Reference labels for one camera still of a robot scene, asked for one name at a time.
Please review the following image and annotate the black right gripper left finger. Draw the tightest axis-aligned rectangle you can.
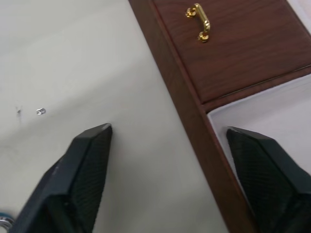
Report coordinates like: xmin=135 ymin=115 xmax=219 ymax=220
xmin=9 ymin=123 xmax=113 ymax=233

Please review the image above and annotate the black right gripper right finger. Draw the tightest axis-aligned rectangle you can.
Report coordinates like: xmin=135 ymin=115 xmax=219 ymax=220
xmin=226 ymin=126 xmax=311 ymax=233

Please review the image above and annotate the brown wooden jewelry box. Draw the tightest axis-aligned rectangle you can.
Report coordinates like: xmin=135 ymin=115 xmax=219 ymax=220
xmin=128 ymin=0 xmax=311 ymax=233

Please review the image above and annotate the silver and blue bracelet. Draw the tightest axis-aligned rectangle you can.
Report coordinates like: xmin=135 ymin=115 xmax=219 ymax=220
xmin=0 ymin=210 xmax=17 ymax=231

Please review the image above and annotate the gold box handle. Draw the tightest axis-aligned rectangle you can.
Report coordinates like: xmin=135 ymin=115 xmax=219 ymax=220
xmin=185 ymin=3 xmax=211 ymax=44

